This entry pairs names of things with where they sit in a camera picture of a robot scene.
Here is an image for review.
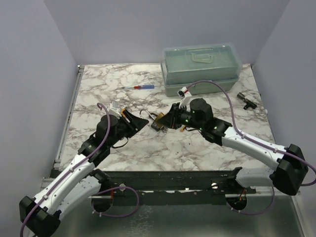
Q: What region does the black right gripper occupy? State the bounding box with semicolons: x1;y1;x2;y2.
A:
158;102;204;131

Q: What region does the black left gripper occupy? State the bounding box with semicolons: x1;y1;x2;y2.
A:
108;110;149;148

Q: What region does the brass padlock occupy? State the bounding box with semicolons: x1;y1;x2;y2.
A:
139;109;164;129

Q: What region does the black padlock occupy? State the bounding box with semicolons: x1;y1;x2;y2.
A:
150;113;164;131

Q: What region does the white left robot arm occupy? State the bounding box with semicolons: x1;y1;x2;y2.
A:
19;109;149;237

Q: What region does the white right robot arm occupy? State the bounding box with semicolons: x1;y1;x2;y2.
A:
158;98;308;196

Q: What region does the red blue screwdriver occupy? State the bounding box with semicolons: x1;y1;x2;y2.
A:
121;84;155;89

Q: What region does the green plastic toolbox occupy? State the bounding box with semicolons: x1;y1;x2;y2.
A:
160;43;242;97

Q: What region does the black T-shaped tool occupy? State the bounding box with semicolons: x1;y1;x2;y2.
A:
237;92;257;110

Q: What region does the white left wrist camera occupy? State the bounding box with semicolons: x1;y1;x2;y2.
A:
108;101;120;118

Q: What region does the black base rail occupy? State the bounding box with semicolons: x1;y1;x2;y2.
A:
49;167;257;207

